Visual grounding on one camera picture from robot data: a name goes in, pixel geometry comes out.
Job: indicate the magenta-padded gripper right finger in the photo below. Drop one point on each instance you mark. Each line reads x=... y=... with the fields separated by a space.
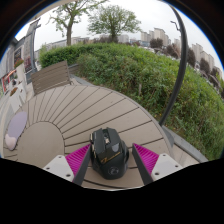
x=146 y=160

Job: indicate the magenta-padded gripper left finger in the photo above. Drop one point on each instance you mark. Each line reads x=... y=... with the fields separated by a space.
x=77 y=160

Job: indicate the black gaming mouse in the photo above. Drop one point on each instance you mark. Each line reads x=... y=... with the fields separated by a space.
x=109 y=155

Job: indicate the lilac mouse pad with wrist rest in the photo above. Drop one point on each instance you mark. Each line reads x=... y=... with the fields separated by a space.
x=16 y=126

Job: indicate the trimmed green hedge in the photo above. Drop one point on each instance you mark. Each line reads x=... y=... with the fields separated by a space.
x=143 y=76

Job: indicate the beige slatted outdoor chair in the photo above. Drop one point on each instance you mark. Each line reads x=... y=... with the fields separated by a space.
x=50 y=76

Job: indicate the white planter with orange flowers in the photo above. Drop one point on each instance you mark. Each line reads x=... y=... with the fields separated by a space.
x=15 y=97

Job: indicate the curved black umbrella pole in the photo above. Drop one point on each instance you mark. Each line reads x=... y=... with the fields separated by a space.
x=178 y=66

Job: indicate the tall white flower planter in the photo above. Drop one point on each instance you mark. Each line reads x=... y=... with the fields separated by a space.
x=20 y=76

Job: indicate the grey storefront building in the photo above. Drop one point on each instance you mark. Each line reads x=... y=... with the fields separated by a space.
x=10 y=61

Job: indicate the tall grey sign pillar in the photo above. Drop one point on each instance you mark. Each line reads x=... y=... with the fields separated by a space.
x=29 y=50

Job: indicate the group of beige apartment buildings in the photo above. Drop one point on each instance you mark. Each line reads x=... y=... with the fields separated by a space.
x=160 y=34

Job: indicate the tall tree with bare trunk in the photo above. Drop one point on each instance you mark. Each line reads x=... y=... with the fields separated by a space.
x=69 y=28

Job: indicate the round leafy green tree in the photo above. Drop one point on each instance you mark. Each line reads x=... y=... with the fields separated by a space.
x=114 y=20

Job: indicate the beige umbrella canopy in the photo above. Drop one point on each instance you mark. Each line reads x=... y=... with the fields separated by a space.
x=63 y=4

